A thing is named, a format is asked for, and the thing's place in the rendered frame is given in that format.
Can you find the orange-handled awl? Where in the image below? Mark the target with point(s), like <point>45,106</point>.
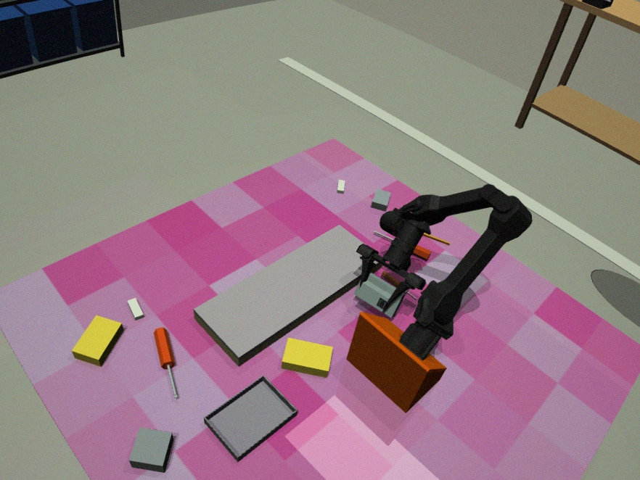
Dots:
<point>418,251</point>
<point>165,352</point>

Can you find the yellow rectangular block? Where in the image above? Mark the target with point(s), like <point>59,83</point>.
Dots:
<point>98,340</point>
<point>307,357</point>

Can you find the orange-brown hexagonal tool handle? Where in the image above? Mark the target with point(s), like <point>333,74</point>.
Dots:
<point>394,281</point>

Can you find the grey rectangular panel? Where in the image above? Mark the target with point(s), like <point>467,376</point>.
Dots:
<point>252,315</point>

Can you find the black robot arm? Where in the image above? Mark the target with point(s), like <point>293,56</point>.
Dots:
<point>440,301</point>

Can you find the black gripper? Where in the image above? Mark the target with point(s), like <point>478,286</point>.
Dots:
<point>398,254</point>

